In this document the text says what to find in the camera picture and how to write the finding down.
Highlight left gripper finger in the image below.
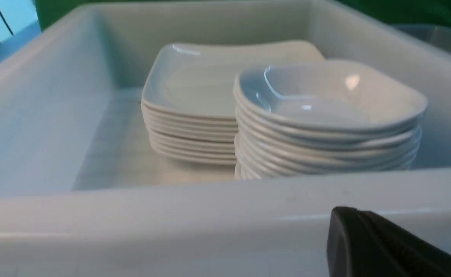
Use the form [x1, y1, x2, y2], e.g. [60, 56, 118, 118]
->
[326, 207, 451, 277]

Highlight stack of white bowls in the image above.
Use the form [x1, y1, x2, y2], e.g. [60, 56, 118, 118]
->
[233, 60, 429, 180]

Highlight blue plastic bin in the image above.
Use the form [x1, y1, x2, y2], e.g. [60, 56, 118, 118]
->
[392, 23, 451, 54]

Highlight stack of white square plates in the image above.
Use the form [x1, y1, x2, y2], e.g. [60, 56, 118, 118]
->
[141, 40, 325, 165]

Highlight large white plastic bin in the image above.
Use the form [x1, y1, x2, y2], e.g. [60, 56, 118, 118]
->
[0, 0, 451, 277]

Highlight green backdrop cloth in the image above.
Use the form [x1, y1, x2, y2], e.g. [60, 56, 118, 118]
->
[34, 0, 451, 30]

